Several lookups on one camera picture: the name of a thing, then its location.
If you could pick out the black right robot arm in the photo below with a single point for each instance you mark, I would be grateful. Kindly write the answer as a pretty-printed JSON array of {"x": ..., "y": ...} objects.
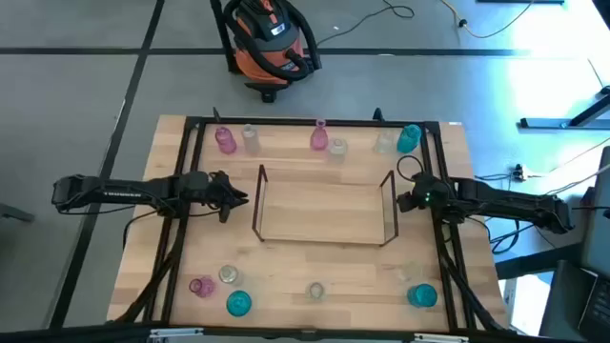
[{"x": 505, "y": 202}]

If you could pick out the grey computer tower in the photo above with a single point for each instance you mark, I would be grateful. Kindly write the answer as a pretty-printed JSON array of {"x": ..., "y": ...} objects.
[{"x": 598, "y": 228}]

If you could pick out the black desk foot bar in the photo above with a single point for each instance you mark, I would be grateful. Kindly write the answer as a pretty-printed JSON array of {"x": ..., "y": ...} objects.
[{"x": 534, "y": 262}]

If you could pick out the wooden shelf with black frame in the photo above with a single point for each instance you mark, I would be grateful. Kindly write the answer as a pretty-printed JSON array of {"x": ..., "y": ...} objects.
[{"x": 324, "y": 209}]

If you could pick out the orange and black shop vacuum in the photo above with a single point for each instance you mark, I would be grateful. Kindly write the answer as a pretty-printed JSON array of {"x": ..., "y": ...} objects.
[{"x": 267, "y": 43}]

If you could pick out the wavy ribbed clear glass vase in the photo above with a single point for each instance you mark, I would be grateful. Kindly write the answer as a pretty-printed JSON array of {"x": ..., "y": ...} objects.
[{"x": 315, "y": 290}]

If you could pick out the grey furniture foot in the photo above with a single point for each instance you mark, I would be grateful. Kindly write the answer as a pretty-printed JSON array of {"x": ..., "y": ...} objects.
[{"x": 14, "y": 213}]

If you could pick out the teal glass vase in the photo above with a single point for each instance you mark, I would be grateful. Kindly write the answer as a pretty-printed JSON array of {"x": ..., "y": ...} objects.
[
  {"x": 409, "y": 139},
  {"x": 422, "y": 295},
  {"x": 238, "y": 303}
]

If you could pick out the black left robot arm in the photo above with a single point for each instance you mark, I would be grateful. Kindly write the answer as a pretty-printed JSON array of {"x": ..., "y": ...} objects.
[{"x": 121, "y": 193}]

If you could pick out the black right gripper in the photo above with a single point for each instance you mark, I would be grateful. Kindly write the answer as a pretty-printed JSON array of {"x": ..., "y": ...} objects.
[{"x": 431, "y": 190}]

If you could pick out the silver metal bracket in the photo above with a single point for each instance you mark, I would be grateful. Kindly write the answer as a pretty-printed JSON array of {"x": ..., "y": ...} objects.
[
  {"x": 441, "y": 338},
  {"x": 176, "y": 332}
]

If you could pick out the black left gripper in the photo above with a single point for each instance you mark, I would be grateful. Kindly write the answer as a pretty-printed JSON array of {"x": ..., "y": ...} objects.
[{"x": 217, "y": 193}]

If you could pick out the diamond-cut clear cylinder vase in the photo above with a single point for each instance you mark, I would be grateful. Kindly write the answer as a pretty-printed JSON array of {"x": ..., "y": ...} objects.
[{"x": 250, "y": 139}]

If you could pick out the clear glass carafe vase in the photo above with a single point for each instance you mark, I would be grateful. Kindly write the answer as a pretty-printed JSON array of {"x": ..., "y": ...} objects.
[{"x": 410, "y": 272}]

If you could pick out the wide pink glass vase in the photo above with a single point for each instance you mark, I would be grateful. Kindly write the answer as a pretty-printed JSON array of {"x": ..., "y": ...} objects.
[
  {"x": 202, "y": 287},
  {"x": 225, "y": 141}
]

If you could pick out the power strip with plugs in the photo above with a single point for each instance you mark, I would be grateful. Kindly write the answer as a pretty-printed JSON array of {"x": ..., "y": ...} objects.
[{"x": 518, "y": 171}]

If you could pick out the black keyboard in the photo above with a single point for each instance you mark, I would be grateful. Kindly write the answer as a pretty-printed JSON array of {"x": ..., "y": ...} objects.
[{"x": 599, "y": 305}]

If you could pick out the slim-necked pink glass vase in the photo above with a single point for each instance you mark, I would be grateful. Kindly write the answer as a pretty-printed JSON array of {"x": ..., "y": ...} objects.
[{"x": 319, "y": 139}]

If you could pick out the hobnail clear glass vase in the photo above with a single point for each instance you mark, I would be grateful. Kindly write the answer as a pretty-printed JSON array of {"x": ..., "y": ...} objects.
[{"x": 229, "y": 275}]

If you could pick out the black metal table frame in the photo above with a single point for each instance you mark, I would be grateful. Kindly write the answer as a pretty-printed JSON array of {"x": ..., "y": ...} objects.
[{"x": 276, "y": 121}]

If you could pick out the grey desk foot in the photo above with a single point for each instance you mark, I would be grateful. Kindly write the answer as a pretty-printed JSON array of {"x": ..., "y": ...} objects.
[{"x": 538, "y": 123}]

